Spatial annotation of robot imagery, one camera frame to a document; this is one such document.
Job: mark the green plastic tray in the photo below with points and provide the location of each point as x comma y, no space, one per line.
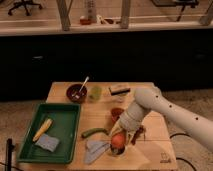
64,127

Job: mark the orange brown bowl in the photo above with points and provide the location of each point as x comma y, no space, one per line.
115,113

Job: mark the blue sponge in tray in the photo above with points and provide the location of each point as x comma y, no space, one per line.
47,142

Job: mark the yellow corn cob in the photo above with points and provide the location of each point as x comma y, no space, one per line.
44,127

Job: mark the green cucumber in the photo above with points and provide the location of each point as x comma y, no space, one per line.
93,131

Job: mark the red apple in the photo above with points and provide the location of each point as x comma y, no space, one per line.
118,141

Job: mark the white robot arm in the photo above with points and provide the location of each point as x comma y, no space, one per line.
147,99

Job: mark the dark grape bunch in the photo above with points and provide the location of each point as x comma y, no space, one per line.
141,130

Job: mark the green plastic cup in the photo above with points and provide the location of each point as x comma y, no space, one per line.
95,93

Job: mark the grey folded cloth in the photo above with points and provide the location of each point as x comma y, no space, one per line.
94,149

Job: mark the dark red bowl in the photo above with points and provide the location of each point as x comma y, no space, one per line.
71,91

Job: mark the red object on shelf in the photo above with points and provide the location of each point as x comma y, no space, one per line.
84,21

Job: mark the small metal cup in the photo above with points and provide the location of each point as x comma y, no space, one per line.
117,151

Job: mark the metal spoon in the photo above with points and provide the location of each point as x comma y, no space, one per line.
76,95

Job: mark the black stand post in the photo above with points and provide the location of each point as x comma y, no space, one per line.
9,150

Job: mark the black office chair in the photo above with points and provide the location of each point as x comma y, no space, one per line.
25,4

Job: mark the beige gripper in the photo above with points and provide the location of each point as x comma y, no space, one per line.
129,128

